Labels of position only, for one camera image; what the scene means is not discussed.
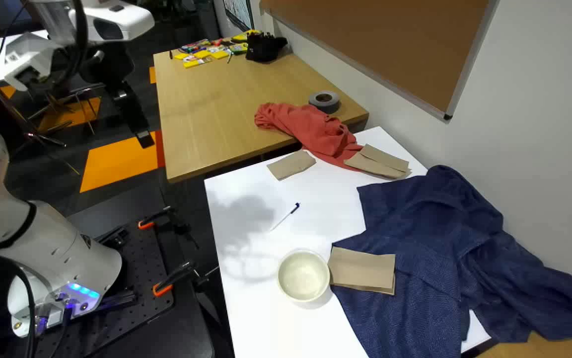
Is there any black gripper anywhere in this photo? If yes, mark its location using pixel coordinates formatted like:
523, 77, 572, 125
82, 43, 157, 149

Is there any white round bowl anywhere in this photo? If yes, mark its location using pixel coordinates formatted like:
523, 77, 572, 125
276, 248, 332, 306

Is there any orange floor mat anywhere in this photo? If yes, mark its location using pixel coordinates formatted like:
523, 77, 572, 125
78, 129, 167, 194

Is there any wooden table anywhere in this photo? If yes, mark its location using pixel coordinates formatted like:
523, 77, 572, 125
151, 39, 372, 184

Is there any white desk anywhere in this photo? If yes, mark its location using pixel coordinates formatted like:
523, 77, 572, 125
0, 27, 60, 91

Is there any black crumpled glove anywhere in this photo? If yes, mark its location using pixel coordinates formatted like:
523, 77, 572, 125
245, 29, 290, 65

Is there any red cloth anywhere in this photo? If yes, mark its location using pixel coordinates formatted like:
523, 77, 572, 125
252, 101, 366, 169

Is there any grey tape roll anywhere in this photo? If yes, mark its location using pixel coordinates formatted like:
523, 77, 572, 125
306, 89, 342, 115

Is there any cork pin board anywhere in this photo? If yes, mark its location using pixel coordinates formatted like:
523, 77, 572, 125
258, 0, 501, 123

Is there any dark blue cloth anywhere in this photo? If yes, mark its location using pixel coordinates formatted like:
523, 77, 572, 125
330, 163, 572, 358

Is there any black metal stand frame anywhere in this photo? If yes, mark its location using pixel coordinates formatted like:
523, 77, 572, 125
4, 81, 104, 175

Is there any orange handled clamp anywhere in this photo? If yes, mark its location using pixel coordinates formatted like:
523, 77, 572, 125
151, 258, 219, 298
135, 204, 193, 234

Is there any black base cable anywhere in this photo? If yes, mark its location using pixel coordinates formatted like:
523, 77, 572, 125
6, 264, 40, 358

